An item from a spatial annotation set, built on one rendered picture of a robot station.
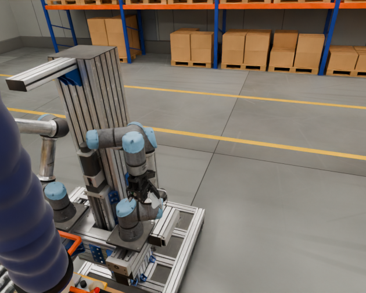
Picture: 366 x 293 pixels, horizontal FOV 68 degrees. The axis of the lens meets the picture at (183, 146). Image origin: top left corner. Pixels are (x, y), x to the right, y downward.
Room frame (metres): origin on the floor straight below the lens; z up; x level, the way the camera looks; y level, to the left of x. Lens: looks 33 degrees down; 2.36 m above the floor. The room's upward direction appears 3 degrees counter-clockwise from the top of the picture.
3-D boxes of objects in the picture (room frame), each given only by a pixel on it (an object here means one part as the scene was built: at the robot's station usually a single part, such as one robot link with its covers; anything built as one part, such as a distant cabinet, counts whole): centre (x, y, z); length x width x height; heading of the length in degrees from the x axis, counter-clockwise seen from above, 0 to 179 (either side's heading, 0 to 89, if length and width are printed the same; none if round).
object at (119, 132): (0.93, 0.20, 1.82); 0.11 x 0.11 x 0.08; 5
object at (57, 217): (1.29, 0.80, 1.09); 0.15 x 0.15 x 0.10
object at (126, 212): (1.12, 0.33, 1.20); 0.13 x 0.12 x 0.14; 95
